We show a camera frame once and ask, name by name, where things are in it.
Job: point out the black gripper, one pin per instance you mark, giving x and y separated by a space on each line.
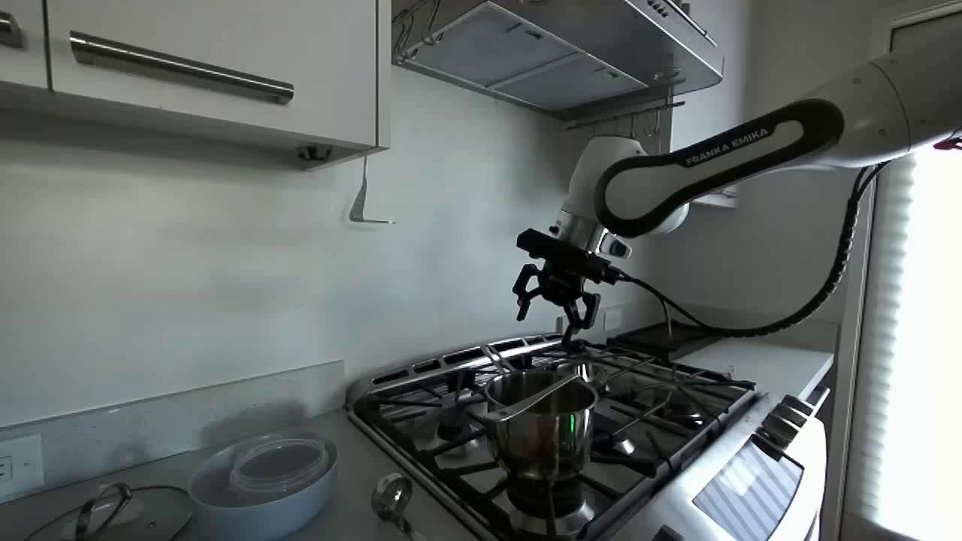
574 284

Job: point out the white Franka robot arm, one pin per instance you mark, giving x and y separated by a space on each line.
902 100

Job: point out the stainless steel pot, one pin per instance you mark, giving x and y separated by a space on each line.
546 451

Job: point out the glass pot lid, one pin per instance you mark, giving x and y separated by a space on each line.
161 506

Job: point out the black tray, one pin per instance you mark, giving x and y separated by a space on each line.
663 341

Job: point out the steel range hood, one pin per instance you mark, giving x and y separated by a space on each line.
561 48

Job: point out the small chrome round object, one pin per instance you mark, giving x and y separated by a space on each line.
393 496

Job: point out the stainless steel gas range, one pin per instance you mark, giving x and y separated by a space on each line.
747 496

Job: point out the small metal cabinet fitting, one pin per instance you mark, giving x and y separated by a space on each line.
313 153

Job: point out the white window blind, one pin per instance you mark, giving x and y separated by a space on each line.
920 350

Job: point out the narrow white upper cabinet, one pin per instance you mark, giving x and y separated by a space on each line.
26 64

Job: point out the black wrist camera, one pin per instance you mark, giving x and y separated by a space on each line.
561 250

